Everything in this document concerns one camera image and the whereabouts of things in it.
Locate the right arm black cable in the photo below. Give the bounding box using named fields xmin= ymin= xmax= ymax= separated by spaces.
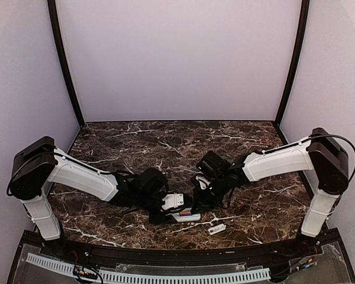
xmin=307 ymin=134 xmax=355 ymax=184

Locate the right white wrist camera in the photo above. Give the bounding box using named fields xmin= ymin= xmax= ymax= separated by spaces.
xmin=192 ymin=174 xmax=211 ymax=190

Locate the black front rail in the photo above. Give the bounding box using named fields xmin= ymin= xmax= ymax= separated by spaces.
xmin=20 ymin=230 xmax=341 ymax=269

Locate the white slotted cable duct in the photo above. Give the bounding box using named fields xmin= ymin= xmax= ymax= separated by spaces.
xmin=26 ymin=253 xmax=270 ymax=283

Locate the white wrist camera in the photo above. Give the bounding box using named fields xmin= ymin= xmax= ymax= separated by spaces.
xmin=192 ymin=174 xmax=211 ymax=190
xmin=162 ymin=193 xmax=184 ymax=211

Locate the right black frame post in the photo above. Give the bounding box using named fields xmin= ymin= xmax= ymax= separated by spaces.
xmin=274 ymin=0 xmax=310 ymax=128

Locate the black frame post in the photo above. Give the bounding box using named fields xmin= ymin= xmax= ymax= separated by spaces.
xmin=274 ymin=0 xmax=310 ymax=128
xmin=47 ymin=0 xmax=85 ymax=128

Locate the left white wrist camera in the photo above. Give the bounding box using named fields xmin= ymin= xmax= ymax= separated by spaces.
xmin=162 ymin=193 xmax=184 ymax=211

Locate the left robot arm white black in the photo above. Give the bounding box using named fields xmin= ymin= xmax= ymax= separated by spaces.
xmin=7 ymin=136 xmax=183 ymax=258

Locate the left black frame post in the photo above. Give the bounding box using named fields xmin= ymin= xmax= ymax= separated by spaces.
xmin=47 ymin=0 xmax=85 ymax=128

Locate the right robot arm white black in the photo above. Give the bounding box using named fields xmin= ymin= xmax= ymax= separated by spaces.
xmin=191 ymin=128 xmax=355 ymax=257

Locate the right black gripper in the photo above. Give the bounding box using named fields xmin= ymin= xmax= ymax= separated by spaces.
xmin=190 ymin=175 xmax=229 ymax=215

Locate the white remote control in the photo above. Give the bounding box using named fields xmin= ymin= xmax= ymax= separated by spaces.
xmin=171 ymin=212 xmax=201 ymax=223

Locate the white battery cover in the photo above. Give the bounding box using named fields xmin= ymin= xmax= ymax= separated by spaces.
xmin=208 ymin=224 xmax=226 ymax=235

